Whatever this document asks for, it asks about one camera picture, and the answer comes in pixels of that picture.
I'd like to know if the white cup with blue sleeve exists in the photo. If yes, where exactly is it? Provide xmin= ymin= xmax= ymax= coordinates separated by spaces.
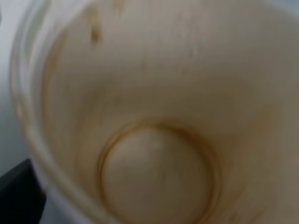
xmin=10 ymin=0 xmax=299 ymax=224

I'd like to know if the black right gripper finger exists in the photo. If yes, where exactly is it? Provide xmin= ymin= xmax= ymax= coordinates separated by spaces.
xmin=0 ymin=159 xmax=46 ymax=224

